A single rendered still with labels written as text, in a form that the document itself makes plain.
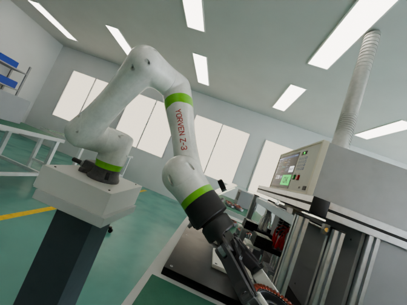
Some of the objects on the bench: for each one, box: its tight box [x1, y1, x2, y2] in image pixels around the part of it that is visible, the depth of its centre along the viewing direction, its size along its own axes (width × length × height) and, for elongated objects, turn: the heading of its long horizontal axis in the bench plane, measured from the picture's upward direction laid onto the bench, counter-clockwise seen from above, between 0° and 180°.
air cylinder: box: [262, 261, 277, 281], centre depth 70 cm, size 5×8×6 cm
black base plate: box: [161, 221, 301, 305], centre depth 83 cm, size 47×64×2 cm
